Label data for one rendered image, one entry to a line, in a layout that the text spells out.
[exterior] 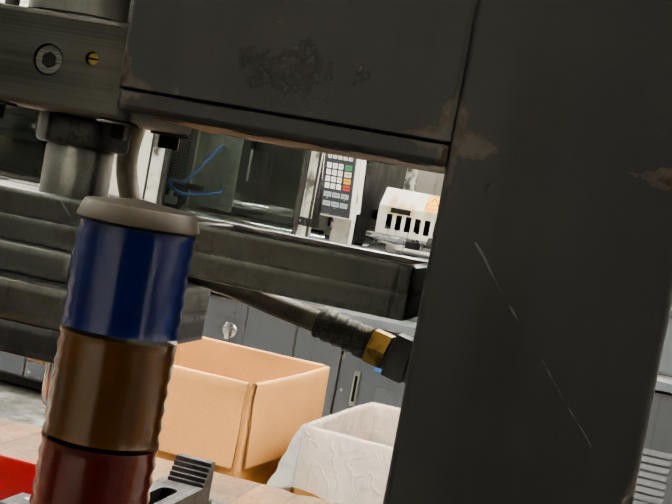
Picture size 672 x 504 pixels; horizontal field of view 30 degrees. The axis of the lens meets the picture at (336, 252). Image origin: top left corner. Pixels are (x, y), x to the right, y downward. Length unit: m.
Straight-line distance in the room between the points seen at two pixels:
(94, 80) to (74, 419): 0.28
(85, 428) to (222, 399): 2.59
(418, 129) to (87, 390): 0.23
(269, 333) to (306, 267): 4.82
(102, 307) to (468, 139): 0.23
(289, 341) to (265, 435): 2.34
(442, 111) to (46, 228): 0.22
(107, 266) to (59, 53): 0.28
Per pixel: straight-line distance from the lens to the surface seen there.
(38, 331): 0.62
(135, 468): 0.40
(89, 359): 0.39
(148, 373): 0.40
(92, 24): 0.65
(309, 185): 5.34
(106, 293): 0.39
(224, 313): 5.50
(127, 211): 0.39
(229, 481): 1.29
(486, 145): 0.56
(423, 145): 0.57
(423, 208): 5.51
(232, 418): 2.98
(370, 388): 5.30
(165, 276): 0.39
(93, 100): 0.65
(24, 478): 1.02
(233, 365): 3.56
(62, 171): 0.68
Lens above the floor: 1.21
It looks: 3 degrees down
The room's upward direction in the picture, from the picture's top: 10 degrees clockwise
